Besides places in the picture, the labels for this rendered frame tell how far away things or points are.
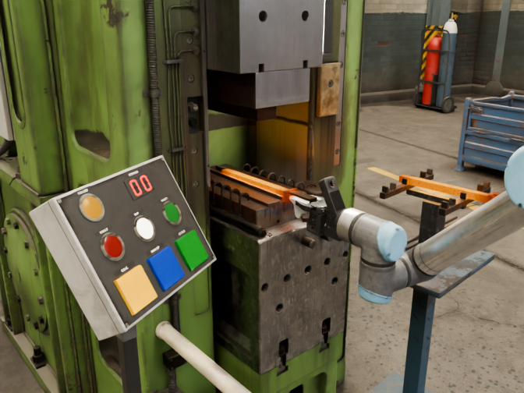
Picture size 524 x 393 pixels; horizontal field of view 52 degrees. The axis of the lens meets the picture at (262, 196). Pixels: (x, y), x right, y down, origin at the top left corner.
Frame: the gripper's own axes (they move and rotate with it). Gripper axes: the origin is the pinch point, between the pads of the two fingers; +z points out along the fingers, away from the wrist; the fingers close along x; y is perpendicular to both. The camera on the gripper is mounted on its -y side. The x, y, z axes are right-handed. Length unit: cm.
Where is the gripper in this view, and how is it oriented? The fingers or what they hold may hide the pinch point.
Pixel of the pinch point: (295, 195)
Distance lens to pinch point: 157.8
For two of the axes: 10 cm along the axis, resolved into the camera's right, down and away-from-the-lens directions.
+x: 7.7, -2.1, 6.1
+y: -0.2, 9.4, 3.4
